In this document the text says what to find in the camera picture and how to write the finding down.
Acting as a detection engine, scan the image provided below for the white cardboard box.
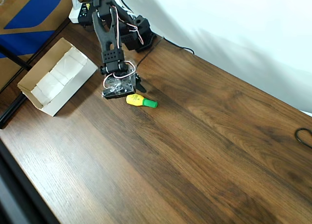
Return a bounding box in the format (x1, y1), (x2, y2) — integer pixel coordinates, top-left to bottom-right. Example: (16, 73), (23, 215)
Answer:
(17, 37), (99, 117)

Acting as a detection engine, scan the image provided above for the black metal pole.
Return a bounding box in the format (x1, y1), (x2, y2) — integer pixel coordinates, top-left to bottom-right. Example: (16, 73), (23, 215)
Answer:
(0, 45), (33, 70)

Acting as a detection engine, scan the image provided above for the plastic-wrapped gripper camera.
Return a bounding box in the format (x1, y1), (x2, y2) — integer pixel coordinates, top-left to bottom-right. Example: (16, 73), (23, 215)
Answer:
(101, 60), (138, 100)

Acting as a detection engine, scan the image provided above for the white power strip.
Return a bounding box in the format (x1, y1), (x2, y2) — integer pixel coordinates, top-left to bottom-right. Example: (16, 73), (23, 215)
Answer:
(69, 0), (95, 24)

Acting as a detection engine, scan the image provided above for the yellow green marker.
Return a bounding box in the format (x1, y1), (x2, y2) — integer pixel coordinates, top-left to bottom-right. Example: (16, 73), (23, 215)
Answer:
(125, 93), (158, 108)

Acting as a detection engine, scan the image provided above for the black cable loop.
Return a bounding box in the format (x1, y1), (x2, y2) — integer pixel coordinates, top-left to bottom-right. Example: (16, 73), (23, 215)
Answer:
(294, 128), (312, 149)

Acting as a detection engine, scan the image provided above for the black metal rail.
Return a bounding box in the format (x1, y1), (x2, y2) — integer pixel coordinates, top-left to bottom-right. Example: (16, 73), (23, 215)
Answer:
(0, 93), (29, 130)

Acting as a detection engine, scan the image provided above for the large brown blue-printed carton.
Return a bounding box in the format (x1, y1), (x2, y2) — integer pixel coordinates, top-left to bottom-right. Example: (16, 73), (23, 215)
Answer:
(0, 0), (81, 93)

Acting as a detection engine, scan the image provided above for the thin black camera cable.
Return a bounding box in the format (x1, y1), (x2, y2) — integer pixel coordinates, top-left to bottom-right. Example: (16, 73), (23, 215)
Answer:
(136, 37), (195, 66)

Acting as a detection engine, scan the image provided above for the black power adapter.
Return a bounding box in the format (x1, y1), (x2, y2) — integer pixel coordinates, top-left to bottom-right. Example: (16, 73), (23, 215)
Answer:
(78, 0), (95, 24)

